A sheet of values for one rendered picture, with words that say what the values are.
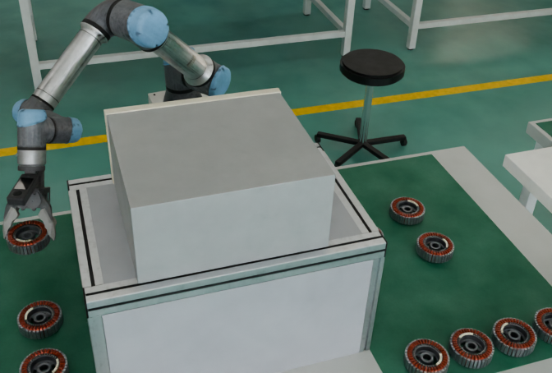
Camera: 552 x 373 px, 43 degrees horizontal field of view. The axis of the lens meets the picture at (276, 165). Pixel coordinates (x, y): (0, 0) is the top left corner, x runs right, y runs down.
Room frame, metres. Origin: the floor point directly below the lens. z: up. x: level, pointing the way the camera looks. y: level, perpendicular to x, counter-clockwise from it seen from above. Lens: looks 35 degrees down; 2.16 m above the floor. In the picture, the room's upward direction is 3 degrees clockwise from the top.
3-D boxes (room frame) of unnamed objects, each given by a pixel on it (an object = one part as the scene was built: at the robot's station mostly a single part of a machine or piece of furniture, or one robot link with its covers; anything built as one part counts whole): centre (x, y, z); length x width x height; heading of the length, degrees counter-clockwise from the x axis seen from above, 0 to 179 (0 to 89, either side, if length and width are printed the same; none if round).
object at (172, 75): (2.26, 0.36, 1.02); 0.13 x 0.12 x 0.14; 55
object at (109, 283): (1.32, 0.13, 1.09); 0.68 x 0.44 x 0.05; 110
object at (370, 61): (3.32, -0.50, 0.28); 0.54 x 0.49 x 0.56; 20
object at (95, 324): (1.13, 0.41, 0.91); 0.28 x 0.03 x 0.32; 20
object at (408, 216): (1.79, -0.43, 0.77); 0.11 x 0.11 x 0.04
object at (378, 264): (1.35, -0.20, 0.91); 0.28 x 0.03 x 0.32; 20
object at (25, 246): (1.44, 0.66, 0.90); 0.11 x 0.11 x 0.04
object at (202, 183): (1.31, 0.14, 1.22); 0.44 x 0.39 x 0.20; 110
